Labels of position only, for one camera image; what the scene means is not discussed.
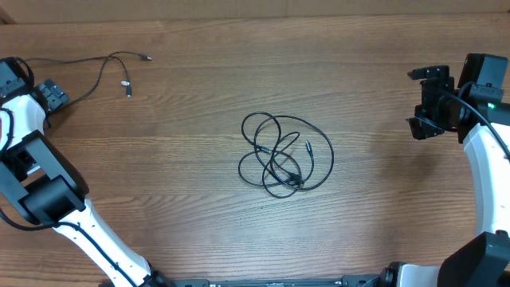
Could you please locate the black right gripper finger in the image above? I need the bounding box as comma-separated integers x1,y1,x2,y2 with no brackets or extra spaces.
406,117,445,140
407,65,449,80

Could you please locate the black cable with white tag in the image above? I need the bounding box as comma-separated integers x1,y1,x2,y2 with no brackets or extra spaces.
23,50,153,111

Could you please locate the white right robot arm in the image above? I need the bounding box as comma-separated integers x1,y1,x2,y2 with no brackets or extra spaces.
369,53,509,287

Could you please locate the thin black usb cable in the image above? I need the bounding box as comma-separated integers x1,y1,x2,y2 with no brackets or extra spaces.
237,111,335,199

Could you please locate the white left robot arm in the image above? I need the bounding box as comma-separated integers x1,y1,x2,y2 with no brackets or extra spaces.
1,57,173,286

